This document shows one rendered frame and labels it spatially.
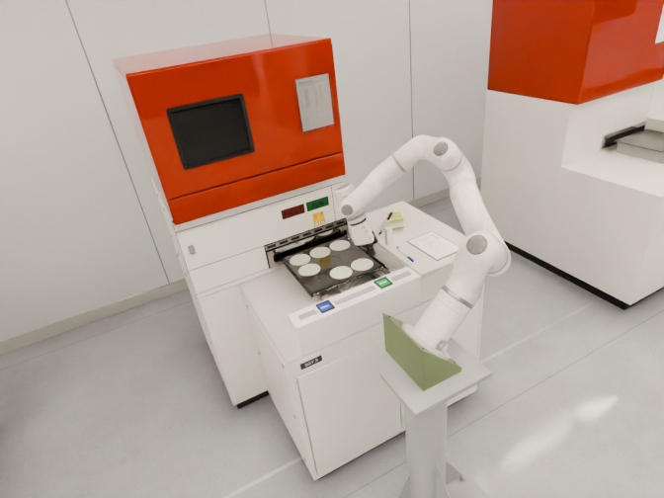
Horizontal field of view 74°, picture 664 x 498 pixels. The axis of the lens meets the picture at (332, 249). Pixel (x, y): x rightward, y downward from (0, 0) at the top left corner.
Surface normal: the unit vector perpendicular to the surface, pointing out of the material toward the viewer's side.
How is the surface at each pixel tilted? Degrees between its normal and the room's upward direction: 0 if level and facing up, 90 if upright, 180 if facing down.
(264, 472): 0
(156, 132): 90
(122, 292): 90
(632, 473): 0
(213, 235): 90
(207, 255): 90
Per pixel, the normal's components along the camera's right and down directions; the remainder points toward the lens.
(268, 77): 0.46, 0.40
